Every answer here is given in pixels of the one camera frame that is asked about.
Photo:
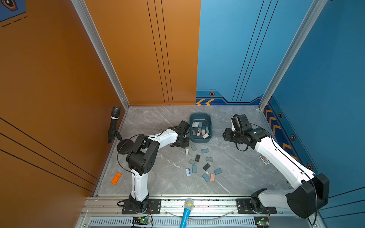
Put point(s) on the black microphone on stand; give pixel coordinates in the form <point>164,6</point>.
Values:
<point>125,145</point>

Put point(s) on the teal eraser top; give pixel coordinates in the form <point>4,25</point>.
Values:
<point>204,151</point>

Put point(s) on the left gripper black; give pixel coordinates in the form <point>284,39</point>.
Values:
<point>186,144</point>

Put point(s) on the grey eraser top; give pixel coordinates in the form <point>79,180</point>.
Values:
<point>194,147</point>

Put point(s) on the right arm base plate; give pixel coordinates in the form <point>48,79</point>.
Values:
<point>245,206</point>

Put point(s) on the right green circuit board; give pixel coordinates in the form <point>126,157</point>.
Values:
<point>262,222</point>

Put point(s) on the green circuit board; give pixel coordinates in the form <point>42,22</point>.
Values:
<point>141,221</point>
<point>262,222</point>

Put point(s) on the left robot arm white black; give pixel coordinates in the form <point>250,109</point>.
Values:
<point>142,157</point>

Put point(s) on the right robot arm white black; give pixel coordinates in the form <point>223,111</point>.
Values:
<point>308,191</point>

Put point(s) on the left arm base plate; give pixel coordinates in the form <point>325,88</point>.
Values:
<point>132,206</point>

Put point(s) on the blue handheld microphone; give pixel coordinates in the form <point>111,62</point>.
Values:
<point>188,207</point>

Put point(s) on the orange plastic tag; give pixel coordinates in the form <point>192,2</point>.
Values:
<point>116,178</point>

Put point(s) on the dark teal storage box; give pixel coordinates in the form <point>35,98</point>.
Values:
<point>200,117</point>

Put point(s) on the colourful printed card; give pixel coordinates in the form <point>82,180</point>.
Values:
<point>265,160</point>

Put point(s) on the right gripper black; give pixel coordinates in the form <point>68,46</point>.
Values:
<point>226,136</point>

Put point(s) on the left green circuit board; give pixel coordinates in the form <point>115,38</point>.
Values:
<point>141,221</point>

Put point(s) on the light blue eraser bottom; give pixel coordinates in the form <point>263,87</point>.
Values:
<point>206,177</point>

